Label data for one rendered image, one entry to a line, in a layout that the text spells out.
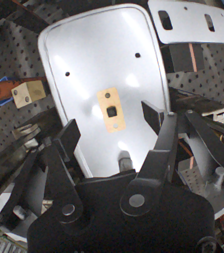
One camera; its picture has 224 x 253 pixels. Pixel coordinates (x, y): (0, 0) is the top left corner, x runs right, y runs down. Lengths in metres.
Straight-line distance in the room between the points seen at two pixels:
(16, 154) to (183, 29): 0.36
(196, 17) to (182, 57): 0.11
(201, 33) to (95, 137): 0.32
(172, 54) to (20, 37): 0.63
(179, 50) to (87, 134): 0.26
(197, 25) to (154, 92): 0.19
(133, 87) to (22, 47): 0.57
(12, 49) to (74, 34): 0.51
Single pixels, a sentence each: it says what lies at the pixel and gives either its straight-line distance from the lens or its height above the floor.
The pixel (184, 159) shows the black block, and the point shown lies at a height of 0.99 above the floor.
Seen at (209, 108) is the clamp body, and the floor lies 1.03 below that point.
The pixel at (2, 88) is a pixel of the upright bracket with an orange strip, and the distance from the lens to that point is 0.23.
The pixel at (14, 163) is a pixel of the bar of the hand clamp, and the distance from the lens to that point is 0.21.
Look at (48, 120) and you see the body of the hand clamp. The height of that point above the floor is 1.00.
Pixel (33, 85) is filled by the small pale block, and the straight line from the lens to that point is 0.23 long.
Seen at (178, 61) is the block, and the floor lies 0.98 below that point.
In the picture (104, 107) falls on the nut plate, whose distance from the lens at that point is 0.24.
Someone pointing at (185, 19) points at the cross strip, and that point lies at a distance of 0.31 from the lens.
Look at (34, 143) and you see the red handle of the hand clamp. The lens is 0.23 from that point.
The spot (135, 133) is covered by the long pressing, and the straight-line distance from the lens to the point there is 0.27.
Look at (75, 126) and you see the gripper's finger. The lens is 0.19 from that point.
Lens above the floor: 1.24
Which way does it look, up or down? 68 degrees down
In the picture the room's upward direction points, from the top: 179 degrees clockwise
